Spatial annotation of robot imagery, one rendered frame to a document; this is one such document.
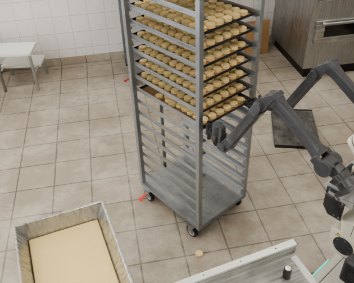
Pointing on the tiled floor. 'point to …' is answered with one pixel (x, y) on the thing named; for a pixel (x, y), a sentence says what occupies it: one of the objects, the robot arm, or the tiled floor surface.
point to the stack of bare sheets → (280, 142)
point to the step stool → (18, 59)
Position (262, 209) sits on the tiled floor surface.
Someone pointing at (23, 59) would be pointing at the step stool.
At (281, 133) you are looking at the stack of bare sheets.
